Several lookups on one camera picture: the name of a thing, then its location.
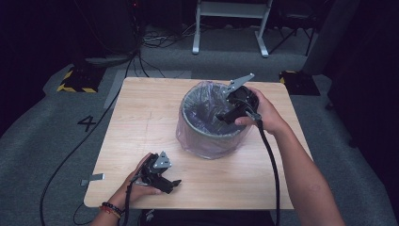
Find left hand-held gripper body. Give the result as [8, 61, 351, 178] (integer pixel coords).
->
[137, 151, 173, 186]

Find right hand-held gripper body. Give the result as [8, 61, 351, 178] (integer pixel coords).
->
[220, 73, 262, 114]

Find purple plastic bag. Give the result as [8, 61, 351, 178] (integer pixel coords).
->
[175, 80, 255, 161]

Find green round bin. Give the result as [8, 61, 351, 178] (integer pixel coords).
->
[178, 82, 254, 159]

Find person's left hand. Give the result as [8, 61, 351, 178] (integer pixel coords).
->
[107, 153, 166, 210]

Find person's right hand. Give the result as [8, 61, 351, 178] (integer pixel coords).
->
[233, 87, 292, 137]

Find person's dark pants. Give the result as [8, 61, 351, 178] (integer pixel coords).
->
[137, 208, 274, 226]

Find yellow black striped base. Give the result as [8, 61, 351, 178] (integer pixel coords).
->
[56, 64, 106, 94]
[279, 70, 321, 96]

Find black folding stand legs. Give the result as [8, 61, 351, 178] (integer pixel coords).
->
[267, 12, 316, 57]

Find grey curtain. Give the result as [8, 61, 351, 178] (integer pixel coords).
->
[302, 0, 361, 76]

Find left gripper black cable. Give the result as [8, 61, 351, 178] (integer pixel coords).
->
[120, 173, 143, 226]

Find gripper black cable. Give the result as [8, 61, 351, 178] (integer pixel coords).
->
[246, 109, 282, 226]
[120, 173, 143, 226]

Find black bead bracelet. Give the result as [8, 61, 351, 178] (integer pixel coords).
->
[101, 202, 125, 217]

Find red cord bracelet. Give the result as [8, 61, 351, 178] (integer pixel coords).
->
[98, 204, 122, 220]

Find metal table edge bracket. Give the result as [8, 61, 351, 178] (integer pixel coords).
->
[80, 172, 105, 187]

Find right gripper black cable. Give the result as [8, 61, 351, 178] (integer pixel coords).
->
[246, 109, 282, 226]

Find long black floor cable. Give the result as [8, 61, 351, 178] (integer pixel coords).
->
[39, 50, 143, 226]

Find looped black floor cable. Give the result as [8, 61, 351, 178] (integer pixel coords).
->
[72, 202, 104, 226]

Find white metal stand frame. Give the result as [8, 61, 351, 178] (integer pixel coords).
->
[191, 0, 274, 58]

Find tangle of floor cables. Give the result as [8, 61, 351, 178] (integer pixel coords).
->
[140, 24, 196, 50]

